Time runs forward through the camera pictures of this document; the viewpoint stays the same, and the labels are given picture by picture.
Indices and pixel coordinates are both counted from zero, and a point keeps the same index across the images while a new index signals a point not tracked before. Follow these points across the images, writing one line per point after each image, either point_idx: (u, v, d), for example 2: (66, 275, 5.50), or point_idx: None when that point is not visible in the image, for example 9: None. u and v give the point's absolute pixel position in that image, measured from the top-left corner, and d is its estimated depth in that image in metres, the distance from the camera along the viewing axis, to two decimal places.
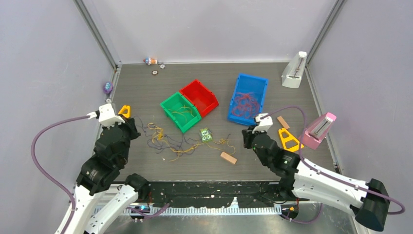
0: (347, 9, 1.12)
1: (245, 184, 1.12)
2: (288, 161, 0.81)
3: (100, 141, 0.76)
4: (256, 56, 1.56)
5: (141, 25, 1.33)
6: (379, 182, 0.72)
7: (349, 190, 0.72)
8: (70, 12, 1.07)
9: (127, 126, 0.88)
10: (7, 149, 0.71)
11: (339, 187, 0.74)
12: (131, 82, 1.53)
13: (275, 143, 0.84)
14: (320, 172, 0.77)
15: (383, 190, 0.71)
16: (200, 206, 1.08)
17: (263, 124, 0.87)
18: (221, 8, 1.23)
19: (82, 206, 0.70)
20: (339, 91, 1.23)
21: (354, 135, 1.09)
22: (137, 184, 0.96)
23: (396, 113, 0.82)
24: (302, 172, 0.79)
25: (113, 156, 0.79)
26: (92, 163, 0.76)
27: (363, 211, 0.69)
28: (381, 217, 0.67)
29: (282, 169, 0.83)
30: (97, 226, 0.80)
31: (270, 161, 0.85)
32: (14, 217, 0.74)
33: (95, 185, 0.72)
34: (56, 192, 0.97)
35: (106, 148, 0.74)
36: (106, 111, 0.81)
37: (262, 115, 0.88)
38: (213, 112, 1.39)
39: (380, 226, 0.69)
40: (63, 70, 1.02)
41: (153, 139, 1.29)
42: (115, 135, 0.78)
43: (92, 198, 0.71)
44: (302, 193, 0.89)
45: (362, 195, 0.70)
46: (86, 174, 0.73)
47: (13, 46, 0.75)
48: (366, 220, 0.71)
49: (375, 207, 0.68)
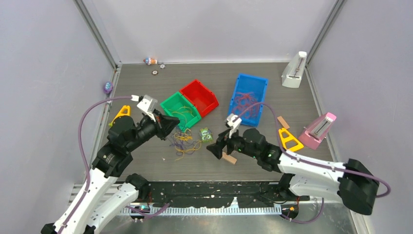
0: (347, 9, 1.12)
1: (245, 184, 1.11)
2: (272, 154, 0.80)
3: (112, 128, 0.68)
4: (256, 56, 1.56)
5: (141, 26, 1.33)
6: (358, 161, 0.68)
7: (328, 173, 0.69)
8: (70, 12, 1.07)
9: (157, 126, 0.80)
10: (7, 148, 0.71)
11: (317, 171, 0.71)
12: (131, 82, 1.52)
13: (264, 137, 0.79)
14: (300, 160, 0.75)
15: (362, 169, 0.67)
16: (200, 206, 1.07)
17: (235, 124, 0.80)
18: (221, 8, 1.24)
19: (95, 189, 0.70)
20: (339, 91, 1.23)
21: (354, 136, 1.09)
22: (137, 184, 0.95)
23: (395, 113, 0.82)
24: (284, 163, 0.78)
25: (127, 143, 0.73)
26: (107, 146, 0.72)
27: (343, 192, 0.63)
28: (363, 197, 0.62)
29: (267, 163, 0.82)
30: (98, 219, 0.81)
31: (256, 155, 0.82)
32: (14, 216, 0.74)
33: (111, 168, 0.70)
34: (56, 192, 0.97)
35: (118, 136, 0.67)
36: (143, 104, 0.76)
37: (231, 117, 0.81)
38: (212, 112, 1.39)
39: (367, 209, 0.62)
40: (63, 70, 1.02)
41: (176, 134, 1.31)
42: (128, 123, 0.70)
43: (106, 181, 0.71)
44: (299, 190, 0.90)
45: (339, 175, 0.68)
46: (103, 158, 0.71)
47: (13, 46, 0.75)
48: (353, 204, 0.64)
49: (353, 185, 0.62)
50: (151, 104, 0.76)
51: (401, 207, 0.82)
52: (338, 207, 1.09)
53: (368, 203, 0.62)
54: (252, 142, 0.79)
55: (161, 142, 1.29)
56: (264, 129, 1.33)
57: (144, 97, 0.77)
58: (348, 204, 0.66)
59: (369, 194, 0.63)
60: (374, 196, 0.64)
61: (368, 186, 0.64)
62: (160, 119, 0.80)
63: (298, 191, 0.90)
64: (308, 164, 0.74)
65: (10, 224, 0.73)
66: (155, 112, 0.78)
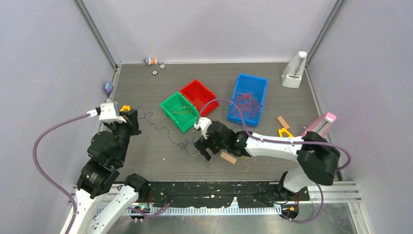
0: (347, 9, 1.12)
1: (245, 184, 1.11)
2: (240, 138, 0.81)
3: (91, 147, 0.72)
4: (256, 56, 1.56)
5: (142, 26, 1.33)
6: (314, 132, 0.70)
7: (288, 147, 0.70)
8: (70, 11, 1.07)
9: (128, 125, 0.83)
10: (8, 149, 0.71)
11: (280, 148, 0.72)
12: (131, 82, 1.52)
13: (222, 125, 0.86)
14: (263, 139, 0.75)
15: (319, 139, 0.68)
16: (200, 206, 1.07)
17: (203, 126, 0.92)
18: (222, 8, 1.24)
19: (84, 209, 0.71)
20: (339, 91, 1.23)
21: (354, 135, 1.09)
22: (136, 184, 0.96)
23: (395, 113, 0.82)
24: (250, 145, 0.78)
25: (109, 160, 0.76)
26: (91, 165, 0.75)
27: (302, 163, 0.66)
28: (318, 166, 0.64)
29: (236, 148, 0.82)
30: (99, 228, 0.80)
31: (223, 143, 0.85)
32: (15, 215, 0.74)
33: (96, 187, 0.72)
34: (56, 193, 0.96)
35: (99, 155, 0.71)
36: (107, 112, 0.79)
37: (199, 120, 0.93)
38: (212, 112, 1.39)
39: (327, 179, 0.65)
40: (64, 69, 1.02)
41: (180, 139, 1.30)
42: (106, 140, 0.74)
43: (93, 202, 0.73)
44: (291, 185, 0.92)
45: (297, 148, 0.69)
46: (86, 177, 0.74)
47: (13, 46, 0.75)
48: (315, 175, 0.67)
49: (310, 156, 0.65)
50: (115, 108, 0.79)
51: (400, 207, 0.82)
52: (338, 207, 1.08)
53: (329, 173, 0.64)
54: (213, 130, 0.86)
55: (160, 142, 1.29)
56: (264, 129, 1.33)
57: (103, 107, 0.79)
58: (312, 177, 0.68)
59: (329, 165, 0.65)
60: (336, 166, 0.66)
61: (328, 157, 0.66)
62: (128, 118, 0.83)
63: (293, 188, 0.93)
64: (270, 142, 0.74)
65: (12, 224, 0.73)
66: (122, 114, 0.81)
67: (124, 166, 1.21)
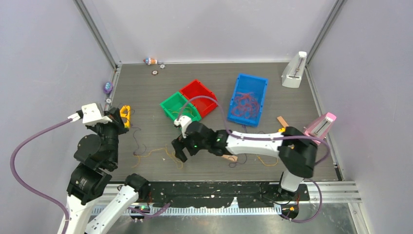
0: (347, 9, 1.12)
1: (245, 184, 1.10)
2: (220, 138, 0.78)
3: (77, 152, 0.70)
4: (257, 56, 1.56)
5: (141, 25, 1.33)
6: (293, 127, 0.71)
7: (269, 145, 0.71)
8: (69, 11, 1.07)
9: (114, 124, 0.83)
10: (8, 149, 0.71)
11: (260, 145, 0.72)
12: (131, 82, 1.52)
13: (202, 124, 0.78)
14: (244, 137, 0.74)
15: (297, 134, 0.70)
16: (200, 206, 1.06)
17: (184, 123, 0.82)
18: (222, 8, 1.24)
19: (75, 216, 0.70)
20: (338, 91, 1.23)
21: (353, 135, 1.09)
22: (136, 184, 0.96)
23: (395, 113, 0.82)
24: (230, 144, 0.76)
25: (98, 165, 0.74)
26: (81, 170, 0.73)
27: (283, 159, 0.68)
28: (301, 161, 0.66)
29: (218, 148, 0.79)
30: (99, 228, 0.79)
31: (203, 143, 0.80)
32: (14, 216, 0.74)
33: (86, 193, 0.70)
34: (54, 193, 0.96)
35: (86, 161, 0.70)
36: (91, 113, 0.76)
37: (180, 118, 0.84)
38: (212, 112, 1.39)
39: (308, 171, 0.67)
40: (63, 69, 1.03)
41: None
42: (92, 145, 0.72)
43: (85, 207, 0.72)
44: (289, 184, 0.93)
45: (278, 144, 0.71)
46: (76, 183, 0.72)
47: (13, 46, 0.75)
48: (297, 169, 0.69)
49: (291, 151, 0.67)
50: (98, 109, 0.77)
51: (400, 207, 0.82)
52: (338, 207, 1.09)
53: (309, 166, 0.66)
54: (192, 131, 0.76)
55: (160, 142, 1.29)
56: (264, 129, 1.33)
57: (86, 108, 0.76)
58: (293, 169, 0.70)
59: (308, 158, 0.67)
60: (313, 158, 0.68)
61: (307, 150, 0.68)
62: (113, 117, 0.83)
63: (291, 186, 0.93)
64: (252, 140, 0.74)
65: (12, 224, 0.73)
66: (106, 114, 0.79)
67: (125, 166, 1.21)
